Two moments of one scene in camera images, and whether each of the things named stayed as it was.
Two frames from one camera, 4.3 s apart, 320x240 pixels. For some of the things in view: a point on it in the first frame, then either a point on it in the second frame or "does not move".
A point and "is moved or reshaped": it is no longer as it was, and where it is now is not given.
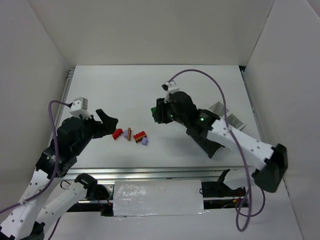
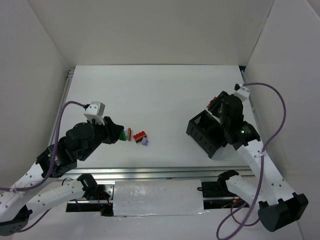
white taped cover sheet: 157,197 does not move
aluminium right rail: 251,104 does not move
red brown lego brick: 138,137 does not move
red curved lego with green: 117,133 is moved or reshaped
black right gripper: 161,110 → 217,107
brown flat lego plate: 129,134 does not move
